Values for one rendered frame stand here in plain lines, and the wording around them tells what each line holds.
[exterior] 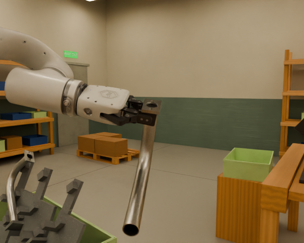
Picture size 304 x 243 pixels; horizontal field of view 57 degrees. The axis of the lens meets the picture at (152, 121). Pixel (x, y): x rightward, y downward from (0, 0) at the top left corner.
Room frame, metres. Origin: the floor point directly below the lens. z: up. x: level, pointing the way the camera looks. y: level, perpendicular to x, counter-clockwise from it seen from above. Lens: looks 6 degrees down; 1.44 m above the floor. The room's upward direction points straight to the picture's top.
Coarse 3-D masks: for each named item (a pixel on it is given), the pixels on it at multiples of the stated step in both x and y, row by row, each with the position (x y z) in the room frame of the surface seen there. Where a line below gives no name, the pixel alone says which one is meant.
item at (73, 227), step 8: (72, 184) 0.93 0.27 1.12; (80, 184) 0.94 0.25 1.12; (72, 192) 0.94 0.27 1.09; (72, 200) 0.92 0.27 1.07; (64, 208) 0.93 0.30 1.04; (72, 208) 0.92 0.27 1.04; (64, 216) 0.91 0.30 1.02; (72, 216) 0.89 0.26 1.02; (72, 224) 0.86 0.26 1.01; (80, 224) 0.84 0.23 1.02; (56, 232) 0.89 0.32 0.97; (64, 232) 0.87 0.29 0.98; (72, 232) 0.85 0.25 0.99; (80, 232) 0.83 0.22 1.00; (48, 240) 0.90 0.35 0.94; (56, 240) 0.87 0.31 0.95; (64, 240) 0.85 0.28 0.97; (72, 240) 0.83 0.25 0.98; (80, 240) 0.82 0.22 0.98
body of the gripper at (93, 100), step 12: (84, 84) 0.63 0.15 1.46; (84, 96) 0.60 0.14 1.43; (96, 96) 0.61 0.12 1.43; (108, 96) 0.62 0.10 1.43; (120, 96) 0.63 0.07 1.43; (84, 108) 0.61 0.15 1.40; (96, 108) 0.59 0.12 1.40; (108, 108) 0.58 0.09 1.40; (120, 108) 0.59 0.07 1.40; (96, 120) 0.60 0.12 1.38; (108, 120) 0.60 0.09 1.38
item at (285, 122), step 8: (288, 56) 5.40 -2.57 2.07; (288, 64) 5.36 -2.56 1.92; (288, 72) 5.44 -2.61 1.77; (288, 80) 5.77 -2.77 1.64; (288, 88) 5.77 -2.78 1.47; (288, 96) 5.77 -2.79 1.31; (288, 104) 5.76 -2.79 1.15; (288, 112) 5.76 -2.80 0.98; (288, 120) 5.51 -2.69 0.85; (296, 120) 5.51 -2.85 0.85; (280, 136) 5.43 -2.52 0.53; (280, 144) 5.42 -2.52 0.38; (280, 152) 5.38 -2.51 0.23
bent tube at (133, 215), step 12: (144, 108) 0.60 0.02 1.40; (156, 108) 0.61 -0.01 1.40; (156, 120) 0.63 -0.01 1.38; (144, 132) 0.64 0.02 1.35; (144, 144) 0.64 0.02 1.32; (144, 156) 0.64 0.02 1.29; (144, 168) 0.62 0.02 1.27; (144, 180) 0.58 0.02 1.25; (132, 192) 0.54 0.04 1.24; (144, 192) 0.55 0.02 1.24; (132, 204) 0.51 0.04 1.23; (132, 216) 0.48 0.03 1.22; (132, 228) 0.49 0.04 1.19
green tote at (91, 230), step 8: (32, 192) 1.28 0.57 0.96; (48, 200) 1.19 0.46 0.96; (0, 208) 1.18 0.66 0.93; (0, 216) 1.18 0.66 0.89; (56, 216) 1.14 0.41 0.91; (80, 216) 1.03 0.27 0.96; (88, 224) 0.97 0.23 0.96; (88, 232) 0.97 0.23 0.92; (96, 232) 0.94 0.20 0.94; (104, 232) 0.91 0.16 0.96; (88, 240) 0.98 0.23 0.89; (96, 240) 0.94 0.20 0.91; (104, 240) 0.91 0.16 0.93; (112, 240) 0.86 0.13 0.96
